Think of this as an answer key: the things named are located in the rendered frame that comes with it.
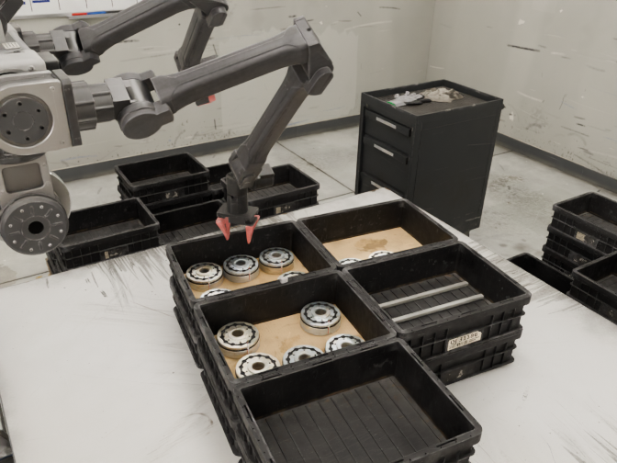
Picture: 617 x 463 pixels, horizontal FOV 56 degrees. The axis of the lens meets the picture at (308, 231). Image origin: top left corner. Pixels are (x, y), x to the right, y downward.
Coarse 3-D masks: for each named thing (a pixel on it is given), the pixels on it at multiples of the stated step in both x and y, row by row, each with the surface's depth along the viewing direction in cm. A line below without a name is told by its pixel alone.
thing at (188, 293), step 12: (264, 228) 175; (300, 228) 175; (192, 240) 167; (204, 240) 168; (312, 240) 169; (168, 252) 161; (180, 276) 151; (300, 276) 152; (240, 288) 147; (252, 288) 147; (192, 300) 142
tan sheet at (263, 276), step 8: (296, 256) 179; (296, 264) 176; (264, 272) 172; (304, 272) 172; (224, 280) 167; (256, 280) 168; (264, 280) 168; (272, 280) 168; (232, 288) 164; (200, 296) 160
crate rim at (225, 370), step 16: (336, 272) 154; (256, 288) 147; (272, 288) 147; (352, 288) 148; (208, 304) 141; (368, 304) 142; (384, 320) 137; (208, 336) 130; (384, 336) 132; (336, 352) 127; (224, 368) 122; (272, 368) 122; (288, 368) 122
